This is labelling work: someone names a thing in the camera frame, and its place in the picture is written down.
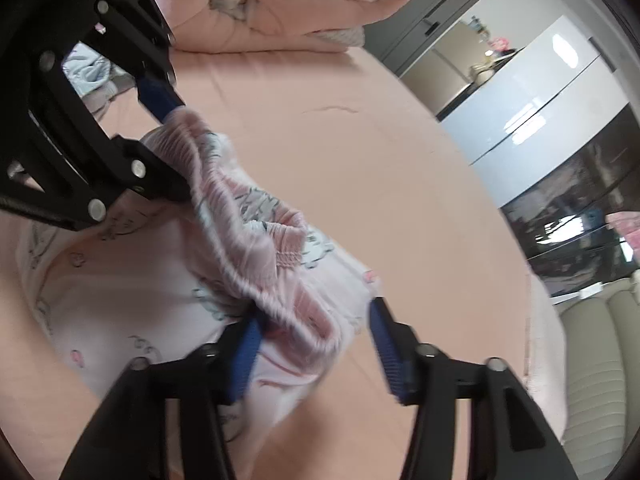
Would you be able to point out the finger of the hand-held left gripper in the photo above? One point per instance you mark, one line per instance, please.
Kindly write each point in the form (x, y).
(155, 95)
(150, 175)

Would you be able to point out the dark glass cabinet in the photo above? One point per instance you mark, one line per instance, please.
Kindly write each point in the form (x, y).
(575, 210)

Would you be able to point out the grey wardrobe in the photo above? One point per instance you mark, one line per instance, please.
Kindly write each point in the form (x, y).
(425, 25)

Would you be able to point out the pink cartoon print pants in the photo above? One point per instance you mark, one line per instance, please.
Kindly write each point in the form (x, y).
(150, 300)

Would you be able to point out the white glossy cabinet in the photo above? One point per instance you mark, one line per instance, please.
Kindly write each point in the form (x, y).
(540, 95)

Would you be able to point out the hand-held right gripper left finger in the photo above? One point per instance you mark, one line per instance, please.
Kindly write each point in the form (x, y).
(245, 360)

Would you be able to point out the padded headboard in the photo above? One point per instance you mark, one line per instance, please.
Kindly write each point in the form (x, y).
(600, 370)

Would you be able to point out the light blue garment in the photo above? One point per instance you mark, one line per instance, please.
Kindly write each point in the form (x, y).
(87, 72)

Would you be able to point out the bed with pink sheet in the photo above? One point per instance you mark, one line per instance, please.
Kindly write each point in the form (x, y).
(400, 185)

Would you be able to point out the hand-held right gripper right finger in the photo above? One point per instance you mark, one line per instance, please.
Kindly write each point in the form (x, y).
(387, 355)

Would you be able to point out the rolled pink quilt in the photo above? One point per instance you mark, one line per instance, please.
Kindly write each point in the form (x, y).
(280, 20)

